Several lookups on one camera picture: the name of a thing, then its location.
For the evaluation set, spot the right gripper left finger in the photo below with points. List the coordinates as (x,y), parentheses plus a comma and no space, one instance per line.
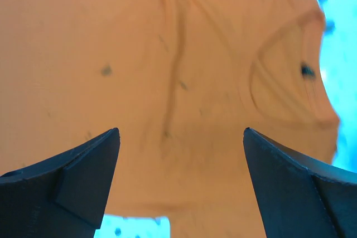
(62,196)

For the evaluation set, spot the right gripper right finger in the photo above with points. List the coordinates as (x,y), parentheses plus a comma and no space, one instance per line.
(297,195)

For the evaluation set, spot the orange t shirt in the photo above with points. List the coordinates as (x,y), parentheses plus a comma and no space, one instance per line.
(181,80)

